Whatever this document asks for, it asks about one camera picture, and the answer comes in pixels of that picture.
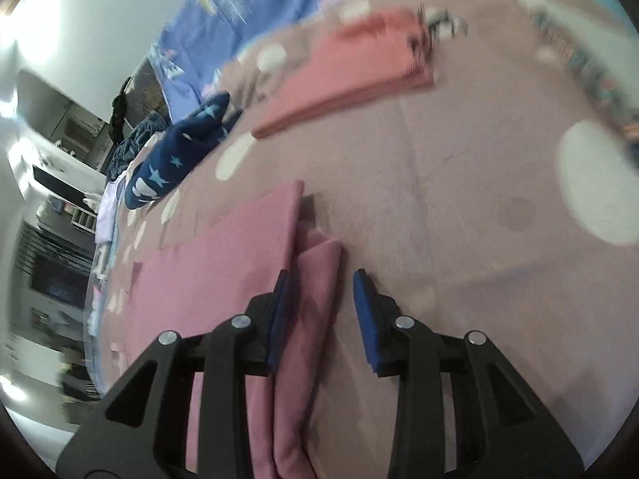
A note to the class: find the pink long-sleeve shirt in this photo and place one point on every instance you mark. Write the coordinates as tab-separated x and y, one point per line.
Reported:
234	269

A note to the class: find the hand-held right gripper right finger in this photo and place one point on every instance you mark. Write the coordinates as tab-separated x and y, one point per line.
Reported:
367	319

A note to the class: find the white and grey folded garment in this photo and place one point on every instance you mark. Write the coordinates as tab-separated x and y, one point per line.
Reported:
574	55

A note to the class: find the coral folded garment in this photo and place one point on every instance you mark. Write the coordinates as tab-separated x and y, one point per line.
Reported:
354	70

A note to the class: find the dark blue fuzzy blanket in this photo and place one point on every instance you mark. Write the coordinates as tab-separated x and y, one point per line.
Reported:
135	144

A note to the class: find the black cloth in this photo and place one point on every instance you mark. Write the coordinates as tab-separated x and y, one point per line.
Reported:
120	110

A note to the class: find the navy star-print folded garment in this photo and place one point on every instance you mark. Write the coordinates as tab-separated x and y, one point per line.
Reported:
169	159

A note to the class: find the lavender folded cloth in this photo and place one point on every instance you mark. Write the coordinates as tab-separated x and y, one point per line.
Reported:
112	209

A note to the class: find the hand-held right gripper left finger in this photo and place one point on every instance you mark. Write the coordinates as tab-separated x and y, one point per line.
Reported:
276	319

